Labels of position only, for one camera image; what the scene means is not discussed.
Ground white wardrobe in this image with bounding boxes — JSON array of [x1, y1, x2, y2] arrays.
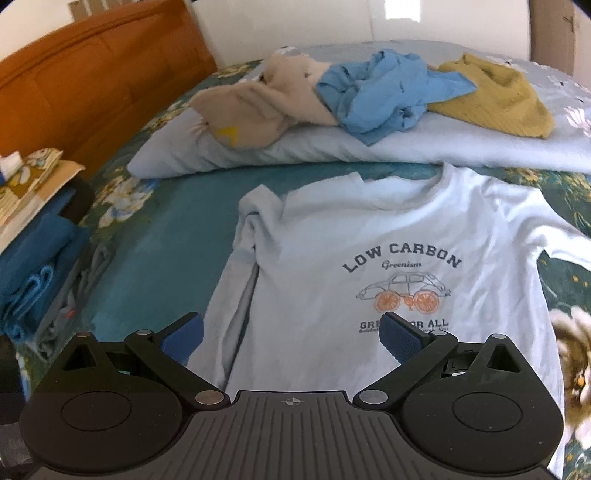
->
[[194, 0, 534, 65]]

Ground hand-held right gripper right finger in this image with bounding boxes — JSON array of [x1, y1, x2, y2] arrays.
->
[[353, 311, 548, 409]]

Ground black padded object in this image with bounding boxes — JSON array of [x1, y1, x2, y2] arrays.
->
[[60, 179, 96, 222]]

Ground blue pillow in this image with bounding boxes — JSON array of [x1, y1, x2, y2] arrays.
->
[[0, 187, 88, 296]]

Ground orange wooden headboard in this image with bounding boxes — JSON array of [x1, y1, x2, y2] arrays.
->
[[0, 0, 218, 185]]

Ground cardboard box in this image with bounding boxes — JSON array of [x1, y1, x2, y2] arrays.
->
[[531, 0, 591, 77]]

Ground teal floral bedsheet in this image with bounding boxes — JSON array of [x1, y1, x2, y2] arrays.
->
[[16, 60, 591, 480]]

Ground grey garment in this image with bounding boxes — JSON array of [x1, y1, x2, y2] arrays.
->
[[39, 244, 112, 361]]

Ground mustard knitted sweater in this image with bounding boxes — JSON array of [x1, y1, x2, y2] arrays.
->
[[427, 53, 555, 139]]

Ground beige fluffy garment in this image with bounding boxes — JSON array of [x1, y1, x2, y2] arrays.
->
[[190, 50, 340, 149]]

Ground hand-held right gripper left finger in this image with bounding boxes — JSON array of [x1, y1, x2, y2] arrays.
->
[[39, 313, 230, 409]]

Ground light blue floral quilt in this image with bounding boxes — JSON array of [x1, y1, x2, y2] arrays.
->
[[127, 44, 591, 178]]

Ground blue folded towel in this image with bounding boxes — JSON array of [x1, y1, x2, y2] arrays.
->
[[0, 263, 63, 344]]

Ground blue shirt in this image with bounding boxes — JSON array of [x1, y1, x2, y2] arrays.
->
[[316, 48, 476, 146]]

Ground light blue printed t-shirt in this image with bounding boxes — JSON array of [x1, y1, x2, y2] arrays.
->
[[198, 164, 591, 476]]

